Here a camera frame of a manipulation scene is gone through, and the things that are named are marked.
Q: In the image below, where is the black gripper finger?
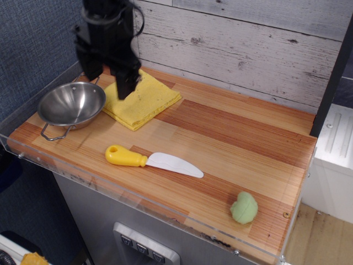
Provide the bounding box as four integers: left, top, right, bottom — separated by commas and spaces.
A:
114, 69, 141, 100
76, 48, 104, 81

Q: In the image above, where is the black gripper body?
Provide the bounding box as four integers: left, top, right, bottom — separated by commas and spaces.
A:
72, 1, 141, 73

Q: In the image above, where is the silver metal bowl with handles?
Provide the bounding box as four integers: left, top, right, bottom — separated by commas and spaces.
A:
37, 77, 106, 141

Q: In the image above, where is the folded yellow cloth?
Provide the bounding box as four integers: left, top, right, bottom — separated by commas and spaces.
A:
103, 70, 182, 131

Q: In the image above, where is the silver toy fridge cabinet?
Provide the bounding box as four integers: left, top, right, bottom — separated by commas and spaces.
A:
55, 174, 278, 264

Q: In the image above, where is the ice dispenser button panel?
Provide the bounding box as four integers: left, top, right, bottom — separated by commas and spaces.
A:
113, 222, 181, 264

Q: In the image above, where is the green plush toy vegetable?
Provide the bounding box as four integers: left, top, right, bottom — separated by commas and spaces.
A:
230, 192, 258, 224

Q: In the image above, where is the yellow object bottom left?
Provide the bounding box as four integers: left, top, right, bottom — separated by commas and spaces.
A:
20, 252, 49, 265

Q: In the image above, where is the white toy sink unit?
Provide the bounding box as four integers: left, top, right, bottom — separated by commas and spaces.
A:
302, 104, 352, 223

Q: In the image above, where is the yellow-handled white toy knife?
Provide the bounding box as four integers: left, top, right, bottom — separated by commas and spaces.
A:
105, 145, 204, 178

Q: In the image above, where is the clear acrylic guard rail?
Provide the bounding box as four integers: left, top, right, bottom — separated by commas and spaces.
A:
2, 69, 317, 264

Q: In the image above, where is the black vertical post right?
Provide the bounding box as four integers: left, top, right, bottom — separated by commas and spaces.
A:
309, 0, 353, 138

